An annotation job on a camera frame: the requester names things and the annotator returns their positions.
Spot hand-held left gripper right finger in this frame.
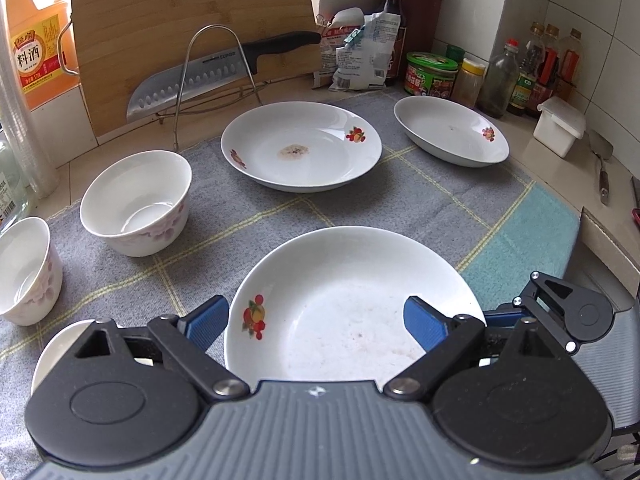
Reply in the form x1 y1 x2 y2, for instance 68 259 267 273
382 296 573 403

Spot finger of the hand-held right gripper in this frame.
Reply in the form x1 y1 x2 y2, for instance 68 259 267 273
484 270 577 357

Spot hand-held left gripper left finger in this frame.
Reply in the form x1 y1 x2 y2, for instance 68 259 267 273
75 294 251 402

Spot white plate fruit print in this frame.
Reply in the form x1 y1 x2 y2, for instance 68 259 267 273
220 101 383 193
393 96 510 168
223 226 487 383

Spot white bowl pink flowers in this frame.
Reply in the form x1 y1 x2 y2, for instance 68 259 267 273
31 319 101 396
80 150 193 258
0 216 64 327

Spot grey checked towel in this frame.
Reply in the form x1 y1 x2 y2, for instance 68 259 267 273
0 91 581 461

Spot white plastic container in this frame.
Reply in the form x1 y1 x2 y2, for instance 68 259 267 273
533 96 587 158

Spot green label oil bottle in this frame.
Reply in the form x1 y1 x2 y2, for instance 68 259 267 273
506 22 546 116

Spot red label plastic bottle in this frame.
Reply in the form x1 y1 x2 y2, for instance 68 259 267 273
527 23 561 118

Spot red cap glass bottle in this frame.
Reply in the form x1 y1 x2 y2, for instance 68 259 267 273
477 38 521 119

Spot glass jar with label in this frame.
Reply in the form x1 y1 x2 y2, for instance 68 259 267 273
0 135 36 226

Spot yellow cap spice jar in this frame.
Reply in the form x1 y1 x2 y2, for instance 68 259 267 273
452 57 487 108

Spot stack of clear plastic cups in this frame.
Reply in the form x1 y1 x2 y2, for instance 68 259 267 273
0 0 58 198

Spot green lid sauce jar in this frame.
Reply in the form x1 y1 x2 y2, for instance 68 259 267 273
404 51 459 98

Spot red and white seasoning bag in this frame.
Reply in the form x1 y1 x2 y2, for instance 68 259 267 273
312 10 351 88

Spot dark red knife block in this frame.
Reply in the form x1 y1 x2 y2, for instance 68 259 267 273
400 0 448 53

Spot bamboo cutting board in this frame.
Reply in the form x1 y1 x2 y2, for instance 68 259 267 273
70 0 326 143

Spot orange cooking wine jug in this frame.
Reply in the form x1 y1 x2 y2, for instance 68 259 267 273
4 0 81 111

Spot metal spatula wooden handle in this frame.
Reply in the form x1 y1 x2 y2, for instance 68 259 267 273
587 129 615 206

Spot metal wire rack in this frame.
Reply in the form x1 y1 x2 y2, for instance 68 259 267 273
155 25 281 153

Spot santoku knife black handle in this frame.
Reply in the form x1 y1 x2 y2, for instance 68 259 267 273
126 31 322 122

